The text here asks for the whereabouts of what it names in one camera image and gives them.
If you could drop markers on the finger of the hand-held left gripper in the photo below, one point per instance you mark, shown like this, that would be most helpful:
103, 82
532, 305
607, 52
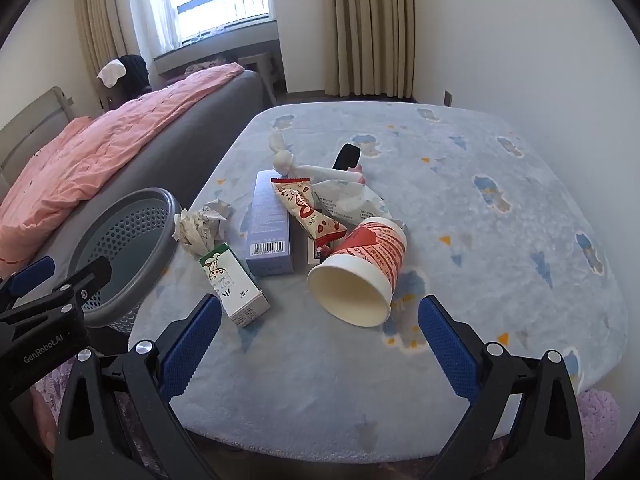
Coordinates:
30, 274
90, 272

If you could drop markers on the grey perforated wastebasket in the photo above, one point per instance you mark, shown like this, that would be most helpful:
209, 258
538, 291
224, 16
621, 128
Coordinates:
160, 240

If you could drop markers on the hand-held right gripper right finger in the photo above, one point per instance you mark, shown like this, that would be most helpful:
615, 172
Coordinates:
447, 355

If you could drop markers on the white printed wrapper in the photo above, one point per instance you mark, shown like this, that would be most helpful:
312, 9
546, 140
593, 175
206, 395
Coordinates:
350, 200

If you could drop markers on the dark chair with white cloth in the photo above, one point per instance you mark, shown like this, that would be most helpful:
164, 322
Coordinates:
132, 72

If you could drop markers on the white stool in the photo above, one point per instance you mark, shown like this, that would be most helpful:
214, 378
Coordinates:
265, 72

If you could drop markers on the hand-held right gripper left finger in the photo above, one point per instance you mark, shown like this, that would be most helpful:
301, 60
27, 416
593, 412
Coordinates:
190, 350

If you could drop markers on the grey headboard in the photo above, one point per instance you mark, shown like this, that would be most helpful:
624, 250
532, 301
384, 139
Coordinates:
35, 115

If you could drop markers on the white cloth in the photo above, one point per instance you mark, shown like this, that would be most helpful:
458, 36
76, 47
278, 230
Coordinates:
111, 72

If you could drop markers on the purple fluffy cloth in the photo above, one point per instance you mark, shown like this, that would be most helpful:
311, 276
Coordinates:
597, 425
50, 385

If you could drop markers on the wall socket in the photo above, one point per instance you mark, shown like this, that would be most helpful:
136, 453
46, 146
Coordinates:
448, 98

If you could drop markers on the grey windowsill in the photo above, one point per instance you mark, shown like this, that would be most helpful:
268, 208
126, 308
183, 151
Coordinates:
220, 40

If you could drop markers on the green and white carton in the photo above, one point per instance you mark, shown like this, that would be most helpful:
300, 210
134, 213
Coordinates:
235, 290

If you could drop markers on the beige curtain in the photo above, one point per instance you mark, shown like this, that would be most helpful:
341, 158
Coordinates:
372, 25
100, 20

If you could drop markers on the light blue printed blanket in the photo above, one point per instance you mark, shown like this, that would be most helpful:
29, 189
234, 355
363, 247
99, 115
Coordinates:
475, 270

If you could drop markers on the red printed paper cup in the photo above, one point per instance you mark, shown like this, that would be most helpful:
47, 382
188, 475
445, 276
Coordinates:
370, 250

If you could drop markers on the cream and red snack packet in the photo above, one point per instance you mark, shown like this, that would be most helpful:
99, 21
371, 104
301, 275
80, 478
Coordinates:
310, 210

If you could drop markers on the grey bed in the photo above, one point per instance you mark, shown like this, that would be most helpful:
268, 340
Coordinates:
200, 125

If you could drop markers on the crumpled white paper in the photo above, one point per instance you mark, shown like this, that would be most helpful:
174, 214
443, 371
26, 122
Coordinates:
195, 230

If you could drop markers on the long lavender box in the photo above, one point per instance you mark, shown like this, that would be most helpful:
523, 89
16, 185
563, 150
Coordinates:
267, 225

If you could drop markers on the knotted white bag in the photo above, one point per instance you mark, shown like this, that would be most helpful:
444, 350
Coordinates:
282, 161

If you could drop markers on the sheer white curtain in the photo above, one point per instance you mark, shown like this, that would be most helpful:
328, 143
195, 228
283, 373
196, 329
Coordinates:
155, 5

